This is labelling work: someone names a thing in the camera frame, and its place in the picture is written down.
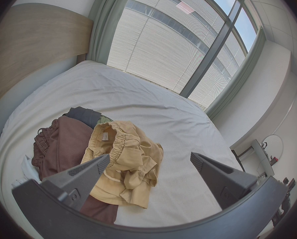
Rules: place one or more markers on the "green garment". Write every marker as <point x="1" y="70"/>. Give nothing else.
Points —
<point x="104" y="120"/>

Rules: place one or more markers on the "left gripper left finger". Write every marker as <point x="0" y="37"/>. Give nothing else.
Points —
<point x="81" y="180"/>

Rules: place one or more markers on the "dark grey garment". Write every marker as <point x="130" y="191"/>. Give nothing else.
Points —
<point x="84" y="116"/>

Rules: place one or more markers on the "bed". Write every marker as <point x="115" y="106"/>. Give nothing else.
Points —
<point x="148" y="103"/>

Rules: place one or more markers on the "brown shorts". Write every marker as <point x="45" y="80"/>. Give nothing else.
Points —
<point x="63" y="143"/>

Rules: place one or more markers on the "blue-green curtain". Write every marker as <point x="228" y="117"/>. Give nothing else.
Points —
<point x="103" y="26"/>

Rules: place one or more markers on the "window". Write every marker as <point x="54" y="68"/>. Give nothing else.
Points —
<point x="163" y="41"/>

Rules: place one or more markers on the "white garment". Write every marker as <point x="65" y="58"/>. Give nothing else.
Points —
<point x="26" y="173"/>

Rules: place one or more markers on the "beige shorts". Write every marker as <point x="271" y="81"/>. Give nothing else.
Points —
<point x="133" y="158"/>

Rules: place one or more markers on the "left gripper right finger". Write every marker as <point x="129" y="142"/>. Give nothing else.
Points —
<point x="223" y="180"/>

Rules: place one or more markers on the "white small table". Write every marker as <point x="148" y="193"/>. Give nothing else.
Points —
<point x="261" y="155"/>

